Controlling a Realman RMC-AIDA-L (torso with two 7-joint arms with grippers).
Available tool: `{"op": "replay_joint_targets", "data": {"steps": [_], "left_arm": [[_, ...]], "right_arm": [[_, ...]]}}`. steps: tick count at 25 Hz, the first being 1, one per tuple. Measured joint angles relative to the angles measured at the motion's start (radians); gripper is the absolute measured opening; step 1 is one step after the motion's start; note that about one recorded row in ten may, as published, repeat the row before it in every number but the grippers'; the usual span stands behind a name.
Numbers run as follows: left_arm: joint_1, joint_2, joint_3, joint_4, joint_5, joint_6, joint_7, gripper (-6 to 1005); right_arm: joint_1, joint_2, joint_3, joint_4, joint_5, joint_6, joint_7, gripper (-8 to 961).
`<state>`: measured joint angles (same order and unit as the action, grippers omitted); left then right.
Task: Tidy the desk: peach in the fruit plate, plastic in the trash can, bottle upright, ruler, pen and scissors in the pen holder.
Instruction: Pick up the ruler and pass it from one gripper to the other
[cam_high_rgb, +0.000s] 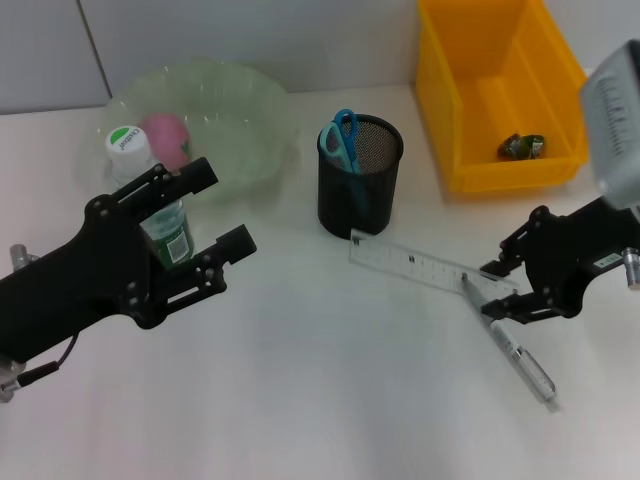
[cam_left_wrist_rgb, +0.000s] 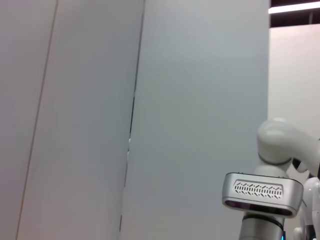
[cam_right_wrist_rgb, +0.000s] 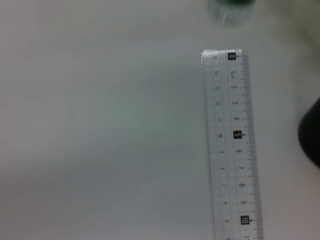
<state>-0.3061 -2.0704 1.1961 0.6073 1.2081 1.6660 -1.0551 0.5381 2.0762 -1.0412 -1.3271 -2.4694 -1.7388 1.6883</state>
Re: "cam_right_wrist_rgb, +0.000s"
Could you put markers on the clear plastic ruler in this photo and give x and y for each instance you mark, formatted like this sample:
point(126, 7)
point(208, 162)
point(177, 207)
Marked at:
point(230, 150)

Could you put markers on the clear green-label water bottle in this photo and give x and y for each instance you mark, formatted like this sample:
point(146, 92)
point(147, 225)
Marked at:
point(232, 10)

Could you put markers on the black mesh pen cup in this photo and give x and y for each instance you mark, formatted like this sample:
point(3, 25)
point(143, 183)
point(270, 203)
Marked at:
point(311, 132)

